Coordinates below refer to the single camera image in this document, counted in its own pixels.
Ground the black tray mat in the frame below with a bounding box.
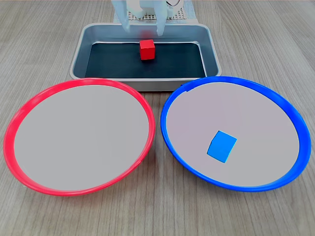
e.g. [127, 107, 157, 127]
[85, 42, 207, 79]

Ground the red-rimmed white plate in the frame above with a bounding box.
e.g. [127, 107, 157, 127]
[3, 77, 156, 197]

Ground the pale perforated base plate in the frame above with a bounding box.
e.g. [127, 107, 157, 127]
[113, 0, 197, 26]

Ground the blue-rimmed white plate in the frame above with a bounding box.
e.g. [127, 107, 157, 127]
[160, 76, 312, 192]

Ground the small red cube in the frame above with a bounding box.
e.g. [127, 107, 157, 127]
[139, 39, 156, 61]

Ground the small blue cube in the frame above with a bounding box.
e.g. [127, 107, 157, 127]
[206, 130, 238, 164]

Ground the steel tray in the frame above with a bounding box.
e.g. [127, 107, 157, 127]
[70, 23, 222, 92]

